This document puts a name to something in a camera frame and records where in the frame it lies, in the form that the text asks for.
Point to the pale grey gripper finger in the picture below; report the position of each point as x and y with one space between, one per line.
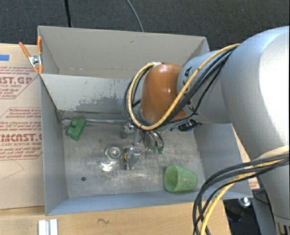
126 159
134 159

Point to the clear glass thing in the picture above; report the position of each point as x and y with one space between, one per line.
111 157

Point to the grey metal bin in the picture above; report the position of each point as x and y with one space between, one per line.
91 180

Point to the green plastic cup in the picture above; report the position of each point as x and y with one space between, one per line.
181 179

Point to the green toy brick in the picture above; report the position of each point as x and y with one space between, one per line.
76 128

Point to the brown cardboard board red print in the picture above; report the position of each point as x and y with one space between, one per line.
15 155

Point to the black cylinder on white bracket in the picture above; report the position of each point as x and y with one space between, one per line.
187 125

